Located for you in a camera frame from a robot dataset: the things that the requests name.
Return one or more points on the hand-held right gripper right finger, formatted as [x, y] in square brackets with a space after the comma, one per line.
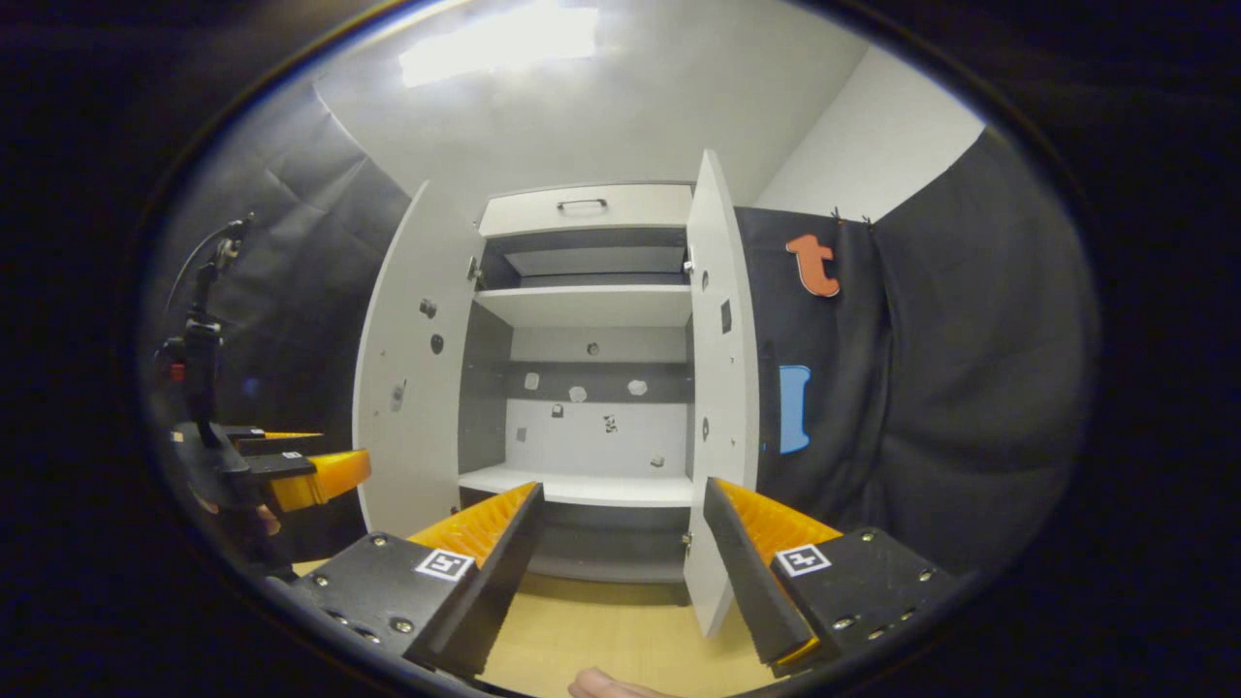
[748, 582]

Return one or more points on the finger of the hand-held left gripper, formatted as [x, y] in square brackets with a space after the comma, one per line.
[267, 441]
[320, 475]

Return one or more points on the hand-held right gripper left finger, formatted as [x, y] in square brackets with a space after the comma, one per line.
[499, 582]

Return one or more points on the beige double-door shoe cabinet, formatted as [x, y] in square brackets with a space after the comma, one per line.
[601, 436]

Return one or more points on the white cabinet shelf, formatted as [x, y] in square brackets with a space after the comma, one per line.
[582, 305]
[601, 490]

